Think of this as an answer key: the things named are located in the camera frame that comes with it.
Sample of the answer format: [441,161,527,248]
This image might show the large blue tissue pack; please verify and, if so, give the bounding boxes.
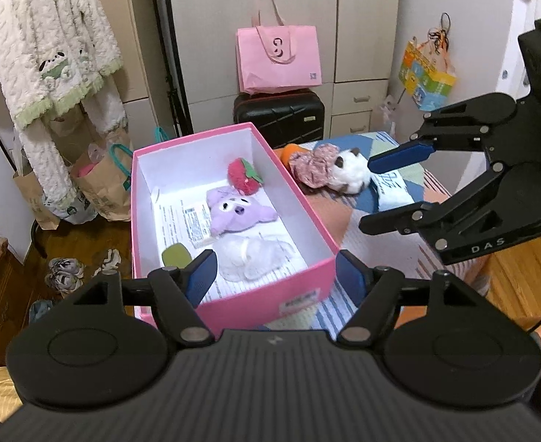
[371,170,414,211]

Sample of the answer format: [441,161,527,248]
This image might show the small white tissue pack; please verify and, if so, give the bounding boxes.
[151,187,215,255]

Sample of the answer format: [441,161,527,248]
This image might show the purple plush toy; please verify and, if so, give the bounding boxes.
[206,186,277,236]

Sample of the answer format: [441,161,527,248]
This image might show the pink floral fabric scrunchie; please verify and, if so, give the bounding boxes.
[290,144,339,190]

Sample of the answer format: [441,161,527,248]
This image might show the orange soft ball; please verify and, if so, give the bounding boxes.
[276,144,308,170]

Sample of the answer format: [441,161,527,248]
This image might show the pink strawberry plush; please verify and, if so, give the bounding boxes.
[227,158,264,196]

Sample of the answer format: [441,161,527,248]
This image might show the white brown plush ball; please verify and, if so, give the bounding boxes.
[326,148,371,196]

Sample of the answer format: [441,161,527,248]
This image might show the green soft ball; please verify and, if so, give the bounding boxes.
[161,242,192,269]

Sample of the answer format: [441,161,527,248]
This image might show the white fluffy soft item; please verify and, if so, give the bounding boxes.
[213,234,294,283]

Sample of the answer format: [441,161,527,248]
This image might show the colourful hanging paper bag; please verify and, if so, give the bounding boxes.
[398,12,457,113]

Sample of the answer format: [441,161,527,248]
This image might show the pink cardboard box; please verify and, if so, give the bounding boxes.
[131,123,337,333]

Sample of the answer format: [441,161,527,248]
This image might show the grey patterned slippers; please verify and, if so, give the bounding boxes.
[44,249,122,297]

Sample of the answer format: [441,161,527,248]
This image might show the black suitcase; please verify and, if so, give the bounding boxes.
[234,89,325,149]

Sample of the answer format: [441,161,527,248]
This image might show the brown paper bag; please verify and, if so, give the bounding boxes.
[71,150,132,221]
[13,171,60,231]

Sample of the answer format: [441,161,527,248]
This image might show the beige wardrobe cabinet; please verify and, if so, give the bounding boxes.
[101,0,398,147]

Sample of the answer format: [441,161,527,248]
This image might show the pink tote bag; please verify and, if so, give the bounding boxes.
[236,0,322,95]

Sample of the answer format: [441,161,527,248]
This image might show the cream knitted hanging cardigan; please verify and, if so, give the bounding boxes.
[0,0,128,211]

